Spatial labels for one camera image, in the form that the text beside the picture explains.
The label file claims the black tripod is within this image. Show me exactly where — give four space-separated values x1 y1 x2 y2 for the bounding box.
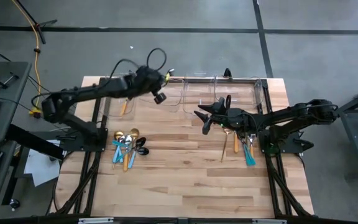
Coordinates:
11 0 58 45

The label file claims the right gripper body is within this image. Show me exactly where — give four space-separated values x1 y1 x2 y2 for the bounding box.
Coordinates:
211 107 254 131

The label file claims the silver bracket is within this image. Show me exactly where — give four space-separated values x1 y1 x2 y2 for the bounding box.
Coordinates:
252 218 288 224
78 217 114 224

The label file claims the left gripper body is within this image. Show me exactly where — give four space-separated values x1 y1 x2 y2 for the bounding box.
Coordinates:
131 65 167 96

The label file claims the white paper sheet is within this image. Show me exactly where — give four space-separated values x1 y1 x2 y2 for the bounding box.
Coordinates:
23 139 63 187

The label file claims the slender gold spoon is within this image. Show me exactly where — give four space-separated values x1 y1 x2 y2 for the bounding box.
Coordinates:
220 127 232 164

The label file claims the yellow cable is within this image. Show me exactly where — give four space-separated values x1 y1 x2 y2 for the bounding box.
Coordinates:
10 0 42 116

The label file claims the black aluminium frame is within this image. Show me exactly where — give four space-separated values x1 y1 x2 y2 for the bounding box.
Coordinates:
50 76 315 224

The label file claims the grey desk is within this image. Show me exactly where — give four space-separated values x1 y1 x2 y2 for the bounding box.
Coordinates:
0 61 33 220

